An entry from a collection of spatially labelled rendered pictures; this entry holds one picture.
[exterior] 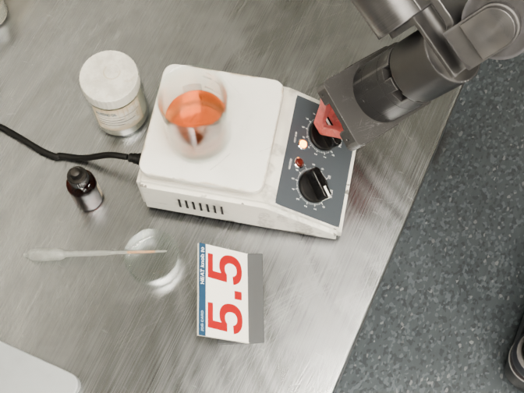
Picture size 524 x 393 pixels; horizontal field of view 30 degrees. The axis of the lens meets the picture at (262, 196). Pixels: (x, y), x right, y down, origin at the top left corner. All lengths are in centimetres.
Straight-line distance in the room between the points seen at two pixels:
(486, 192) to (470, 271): 16
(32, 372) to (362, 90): 41
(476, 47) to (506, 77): 119
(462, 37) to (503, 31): 3
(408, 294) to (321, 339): 81
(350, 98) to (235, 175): 13
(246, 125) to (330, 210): 12
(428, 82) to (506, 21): 9
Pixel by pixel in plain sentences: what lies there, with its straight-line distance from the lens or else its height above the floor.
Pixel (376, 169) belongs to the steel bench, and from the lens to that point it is 101.
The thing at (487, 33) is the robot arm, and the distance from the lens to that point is 76.
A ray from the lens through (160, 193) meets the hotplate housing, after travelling 94.
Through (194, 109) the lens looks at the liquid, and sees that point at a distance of 90.
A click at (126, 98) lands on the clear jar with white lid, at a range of 97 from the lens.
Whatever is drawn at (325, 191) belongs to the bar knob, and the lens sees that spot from 93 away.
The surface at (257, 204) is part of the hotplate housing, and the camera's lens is 92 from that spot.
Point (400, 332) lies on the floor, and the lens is 173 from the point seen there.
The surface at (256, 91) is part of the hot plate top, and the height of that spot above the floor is 84.
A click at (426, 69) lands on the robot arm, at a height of 98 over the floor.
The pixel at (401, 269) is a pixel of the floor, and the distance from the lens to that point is 177.
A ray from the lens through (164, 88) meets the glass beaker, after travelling 87.
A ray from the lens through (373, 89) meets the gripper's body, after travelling 85.
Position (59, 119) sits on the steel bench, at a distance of 106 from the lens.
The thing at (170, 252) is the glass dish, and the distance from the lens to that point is 98.
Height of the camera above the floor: 167
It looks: 68 degrees down
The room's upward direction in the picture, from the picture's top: 4 degrees counter-clockwise
